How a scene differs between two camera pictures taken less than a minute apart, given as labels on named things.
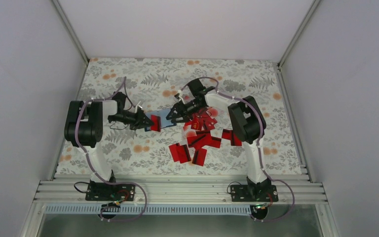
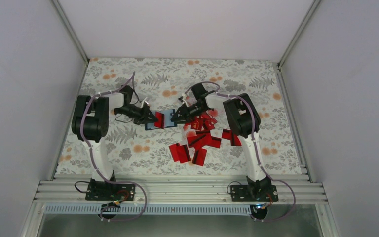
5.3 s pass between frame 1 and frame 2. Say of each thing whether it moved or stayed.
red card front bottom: stayed
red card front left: stayed
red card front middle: stayed
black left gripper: moved
